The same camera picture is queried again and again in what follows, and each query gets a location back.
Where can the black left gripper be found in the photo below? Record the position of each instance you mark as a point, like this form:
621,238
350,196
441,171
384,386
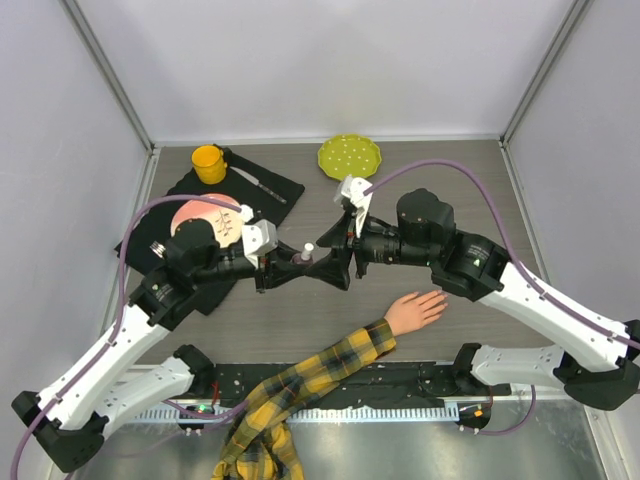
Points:
277,267

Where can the yellow plaid shirt sleeve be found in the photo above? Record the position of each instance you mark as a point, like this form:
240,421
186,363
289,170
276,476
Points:
259,443

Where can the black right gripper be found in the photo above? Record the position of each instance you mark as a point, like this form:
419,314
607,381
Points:
333,268

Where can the green polka dot dish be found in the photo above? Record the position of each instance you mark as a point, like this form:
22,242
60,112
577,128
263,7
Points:
349,154

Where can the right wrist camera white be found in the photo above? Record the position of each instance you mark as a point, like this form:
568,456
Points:
354,192

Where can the slotted cable duct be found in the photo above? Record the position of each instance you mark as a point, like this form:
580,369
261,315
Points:
449,413

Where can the purple nail polish bottle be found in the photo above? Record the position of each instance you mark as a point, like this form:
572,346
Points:
300,259

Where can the silver fork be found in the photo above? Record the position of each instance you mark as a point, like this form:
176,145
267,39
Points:
158,249

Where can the black cloth placemat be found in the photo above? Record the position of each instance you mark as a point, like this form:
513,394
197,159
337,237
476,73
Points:
234,189

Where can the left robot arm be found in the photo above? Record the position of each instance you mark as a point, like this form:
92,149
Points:
72,417

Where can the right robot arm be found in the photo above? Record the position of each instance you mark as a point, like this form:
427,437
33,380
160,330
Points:
591,358

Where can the table knife with dark handle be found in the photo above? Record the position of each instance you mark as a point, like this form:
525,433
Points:
254,181

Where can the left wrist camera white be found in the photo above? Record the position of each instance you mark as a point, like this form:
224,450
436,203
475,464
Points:
258,240

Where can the pink and cream plate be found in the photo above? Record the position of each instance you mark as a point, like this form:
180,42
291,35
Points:
226,223

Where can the yellow ceramic mug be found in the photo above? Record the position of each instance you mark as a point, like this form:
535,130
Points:
209,164

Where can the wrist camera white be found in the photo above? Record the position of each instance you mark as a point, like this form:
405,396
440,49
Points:
354,192
258,240

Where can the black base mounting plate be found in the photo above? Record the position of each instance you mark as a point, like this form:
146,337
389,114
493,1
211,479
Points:
381,385

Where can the mannequin hand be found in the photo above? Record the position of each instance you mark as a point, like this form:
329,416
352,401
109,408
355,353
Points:
415,311

